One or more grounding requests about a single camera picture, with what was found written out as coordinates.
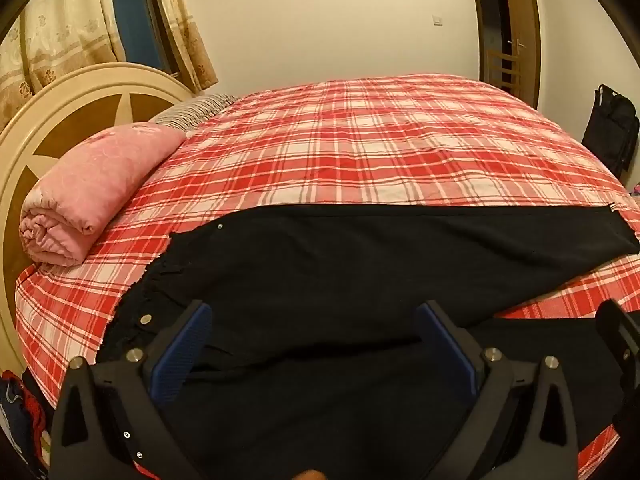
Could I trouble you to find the cream round headboard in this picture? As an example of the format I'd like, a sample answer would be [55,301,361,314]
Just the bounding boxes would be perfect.
[0,62,193,376]

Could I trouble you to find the red plaid bed sheet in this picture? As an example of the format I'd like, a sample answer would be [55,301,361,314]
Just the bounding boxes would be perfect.
[15,74,640,480]

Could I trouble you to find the black bag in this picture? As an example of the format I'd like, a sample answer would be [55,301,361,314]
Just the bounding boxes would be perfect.
[582,84,640,178]

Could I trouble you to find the black pants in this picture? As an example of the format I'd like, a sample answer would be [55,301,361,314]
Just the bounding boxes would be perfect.
[97,204,640,480]

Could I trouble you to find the wooden door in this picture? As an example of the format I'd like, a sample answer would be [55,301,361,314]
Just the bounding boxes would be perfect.
[470,0,542,110]

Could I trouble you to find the striped pillow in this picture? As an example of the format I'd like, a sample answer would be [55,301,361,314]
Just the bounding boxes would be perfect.
[150,94,238,133]

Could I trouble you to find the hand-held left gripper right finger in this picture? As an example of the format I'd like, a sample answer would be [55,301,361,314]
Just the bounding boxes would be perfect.
[414,300,581,480]

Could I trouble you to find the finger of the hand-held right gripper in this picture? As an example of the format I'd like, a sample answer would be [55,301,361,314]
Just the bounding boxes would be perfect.
[595,299,640,391]

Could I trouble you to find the folded pink blanket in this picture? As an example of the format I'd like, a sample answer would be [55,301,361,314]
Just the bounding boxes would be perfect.
[19,122,187,267]

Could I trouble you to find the beige floral curtain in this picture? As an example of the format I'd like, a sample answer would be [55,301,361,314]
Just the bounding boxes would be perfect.
[0,0,126,131]
[148,0,219,96]

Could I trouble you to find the window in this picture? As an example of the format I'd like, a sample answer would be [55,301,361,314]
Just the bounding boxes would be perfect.
[107,0,171,73]

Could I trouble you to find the dark red clothes pile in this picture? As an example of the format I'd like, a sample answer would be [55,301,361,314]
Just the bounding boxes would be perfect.
[0,370,51,480]

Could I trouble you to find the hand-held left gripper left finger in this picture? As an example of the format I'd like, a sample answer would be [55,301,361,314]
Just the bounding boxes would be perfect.
[50,300,216,480]

